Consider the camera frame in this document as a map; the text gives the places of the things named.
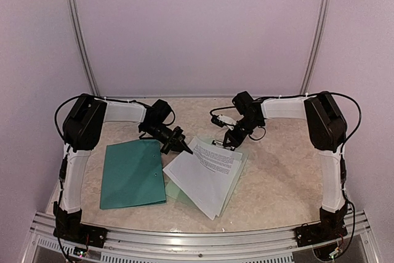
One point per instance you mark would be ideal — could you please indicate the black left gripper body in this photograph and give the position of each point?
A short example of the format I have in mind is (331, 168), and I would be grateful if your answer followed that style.
(166, 136)

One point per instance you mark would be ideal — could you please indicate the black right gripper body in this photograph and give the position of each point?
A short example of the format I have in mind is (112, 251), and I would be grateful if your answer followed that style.
(239, 138)

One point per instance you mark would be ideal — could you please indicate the white paper sheet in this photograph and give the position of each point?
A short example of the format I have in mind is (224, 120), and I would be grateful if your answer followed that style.
(206, 176)

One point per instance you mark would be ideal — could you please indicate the light green clipboard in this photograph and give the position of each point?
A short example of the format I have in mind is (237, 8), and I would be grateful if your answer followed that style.
(178, 193)

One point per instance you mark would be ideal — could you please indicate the dark green folder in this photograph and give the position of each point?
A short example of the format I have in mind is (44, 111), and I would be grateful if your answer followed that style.
(132, 175)

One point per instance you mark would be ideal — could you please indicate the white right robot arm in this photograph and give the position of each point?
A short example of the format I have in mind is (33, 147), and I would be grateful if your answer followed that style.
(327, 129)

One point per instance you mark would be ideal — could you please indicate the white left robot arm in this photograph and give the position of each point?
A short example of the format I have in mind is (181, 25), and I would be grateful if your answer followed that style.
(81, 132)

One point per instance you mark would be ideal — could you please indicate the right aluminium frame post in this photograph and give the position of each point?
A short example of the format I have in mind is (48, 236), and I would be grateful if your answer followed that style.
(316, 42)

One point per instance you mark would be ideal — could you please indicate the aluminium frame post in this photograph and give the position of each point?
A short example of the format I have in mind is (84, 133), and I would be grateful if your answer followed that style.
(316, 42)
(81, 45)

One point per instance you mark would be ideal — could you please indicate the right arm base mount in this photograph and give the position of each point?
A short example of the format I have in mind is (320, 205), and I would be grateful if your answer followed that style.
(330, 227)

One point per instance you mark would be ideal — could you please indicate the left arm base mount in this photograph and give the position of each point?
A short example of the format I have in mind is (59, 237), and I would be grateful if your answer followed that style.
(68, 226)

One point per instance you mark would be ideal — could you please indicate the front aluminium rail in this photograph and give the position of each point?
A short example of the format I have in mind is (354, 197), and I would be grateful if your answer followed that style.
(123, 245)

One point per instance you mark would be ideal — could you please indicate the left aluminium frame post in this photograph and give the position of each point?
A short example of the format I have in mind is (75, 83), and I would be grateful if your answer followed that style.
(81, 45)

